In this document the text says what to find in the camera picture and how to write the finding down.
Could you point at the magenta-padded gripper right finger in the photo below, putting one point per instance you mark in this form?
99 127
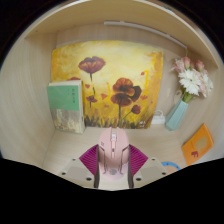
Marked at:
148 170

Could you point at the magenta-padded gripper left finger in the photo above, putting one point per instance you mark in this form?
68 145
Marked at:
78 170

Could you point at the pink computer mouse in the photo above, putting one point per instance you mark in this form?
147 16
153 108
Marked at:
113 153

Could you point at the round blue-rimmed cartoon mouse pad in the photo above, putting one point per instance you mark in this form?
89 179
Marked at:
170 166

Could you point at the white power strip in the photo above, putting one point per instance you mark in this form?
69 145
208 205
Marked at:
158 119

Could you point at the orange book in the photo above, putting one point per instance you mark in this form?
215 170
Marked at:
198 145

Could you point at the teal faceted vase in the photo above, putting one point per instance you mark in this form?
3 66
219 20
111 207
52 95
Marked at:
176 116

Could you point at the green and beige book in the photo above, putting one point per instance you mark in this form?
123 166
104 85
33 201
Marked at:
65 103

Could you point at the pink and white flower bouquet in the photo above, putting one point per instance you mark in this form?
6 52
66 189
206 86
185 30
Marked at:
191 78

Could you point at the yellow poppy flower painting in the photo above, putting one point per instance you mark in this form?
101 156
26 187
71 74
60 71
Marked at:
130 63

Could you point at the white light bar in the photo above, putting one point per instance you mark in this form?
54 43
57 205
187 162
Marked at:
143 30

